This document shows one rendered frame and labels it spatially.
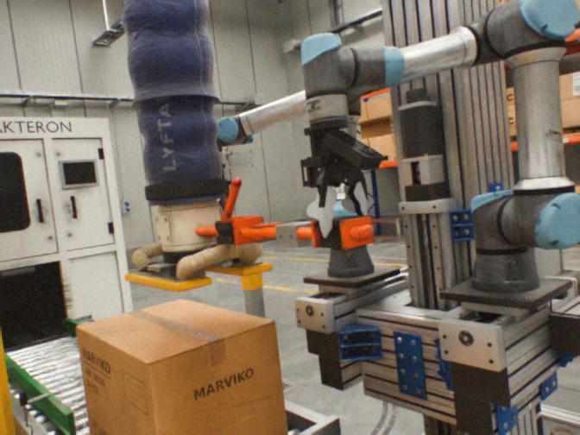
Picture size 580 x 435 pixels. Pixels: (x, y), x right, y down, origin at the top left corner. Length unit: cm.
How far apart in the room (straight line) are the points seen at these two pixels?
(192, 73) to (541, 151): 84
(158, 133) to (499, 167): 99
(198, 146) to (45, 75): 937
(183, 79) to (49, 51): 949
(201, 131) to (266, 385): 74
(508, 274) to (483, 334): 17
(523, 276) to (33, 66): 997
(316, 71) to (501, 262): 64
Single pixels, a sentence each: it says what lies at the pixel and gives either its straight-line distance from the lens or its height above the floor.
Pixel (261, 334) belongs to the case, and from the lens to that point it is 145.
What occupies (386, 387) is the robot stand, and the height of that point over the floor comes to 72.
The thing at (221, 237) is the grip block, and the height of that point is 124.
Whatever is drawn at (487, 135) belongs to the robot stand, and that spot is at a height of 142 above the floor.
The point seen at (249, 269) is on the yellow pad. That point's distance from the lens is 129.
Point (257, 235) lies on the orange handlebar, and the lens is 107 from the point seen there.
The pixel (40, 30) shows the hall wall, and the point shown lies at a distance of 1086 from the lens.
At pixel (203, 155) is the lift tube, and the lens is 130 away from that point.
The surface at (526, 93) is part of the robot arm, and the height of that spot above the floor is 147.
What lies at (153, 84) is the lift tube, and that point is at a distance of 133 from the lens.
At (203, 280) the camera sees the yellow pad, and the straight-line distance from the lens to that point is 122.
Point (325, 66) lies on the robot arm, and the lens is 90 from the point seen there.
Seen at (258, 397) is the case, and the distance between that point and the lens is 149.
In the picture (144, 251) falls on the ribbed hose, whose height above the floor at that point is 119.
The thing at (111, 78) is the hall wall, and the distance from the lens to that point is 1103.
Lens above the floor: 134
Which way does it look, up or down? 3 degrees down
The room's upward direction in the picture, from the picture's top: 6 degrees counter-clockwise
